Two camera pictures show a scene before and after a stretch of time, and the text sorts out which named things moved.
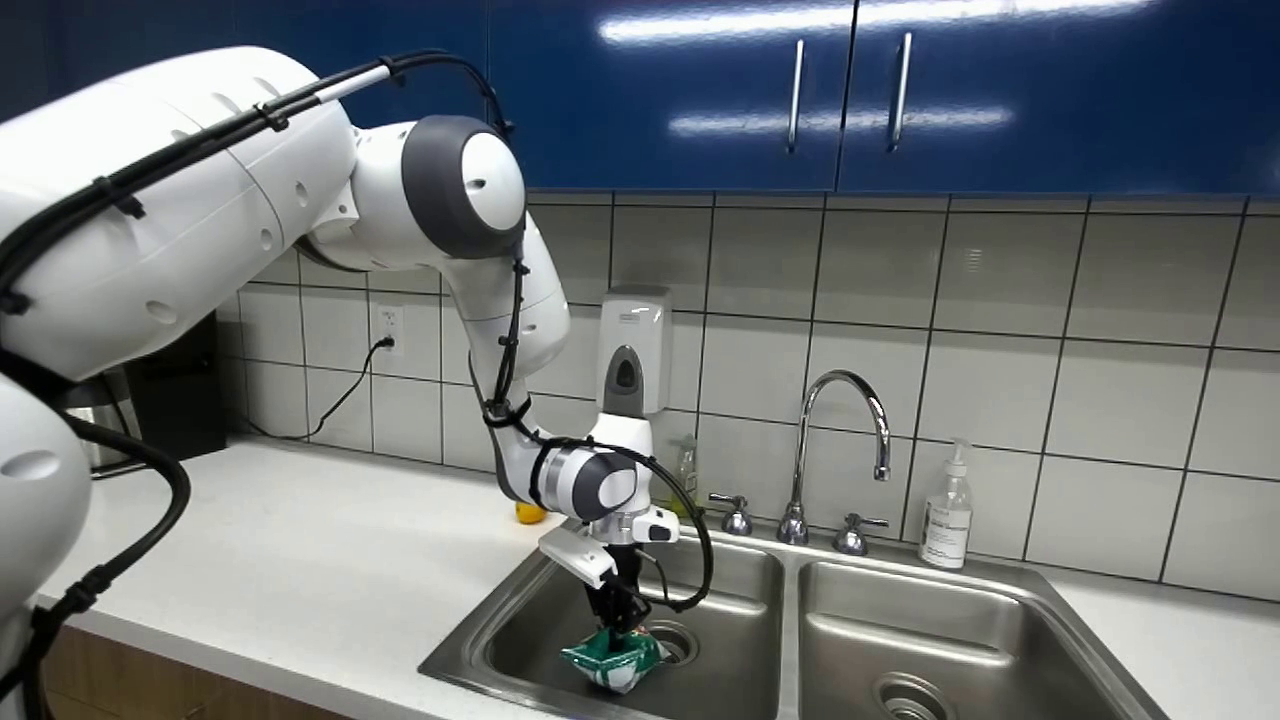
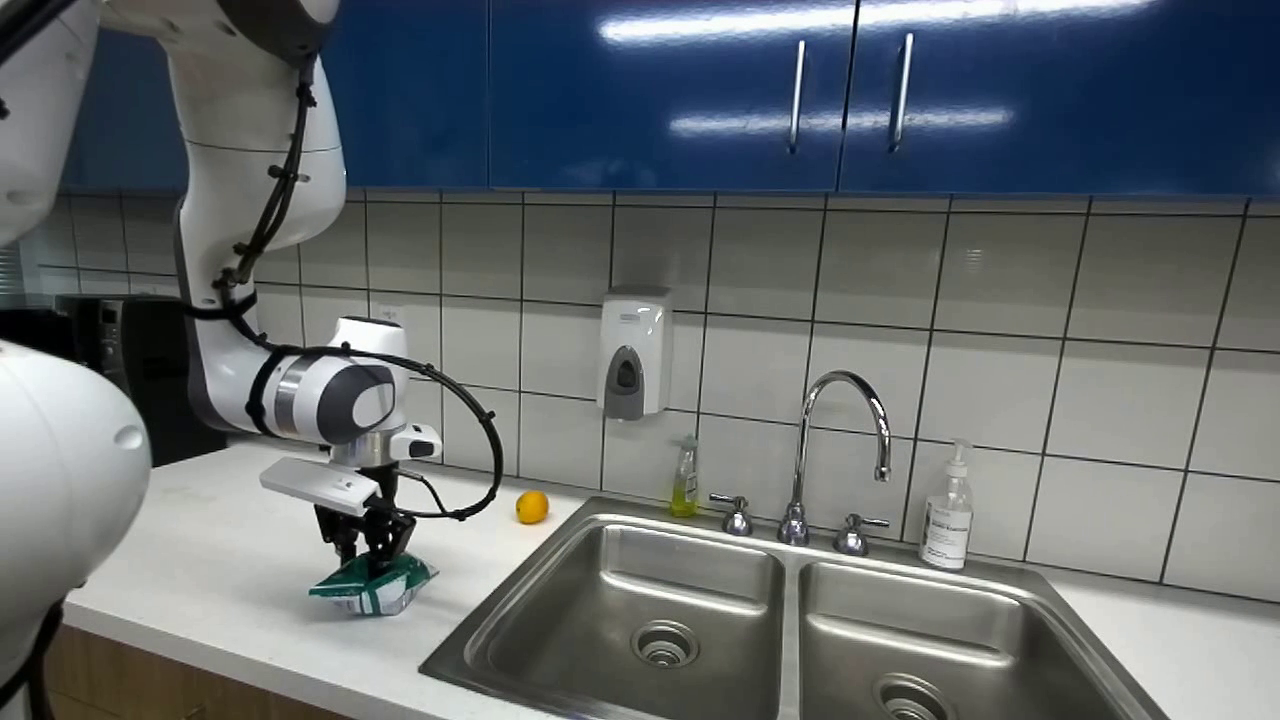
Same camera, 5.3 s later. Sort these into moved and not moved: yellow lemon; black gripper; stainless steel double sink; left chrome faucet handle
Moved: black gripper
Not moved: left chrome faucet handle; stainless steel double sink; yellow lemon
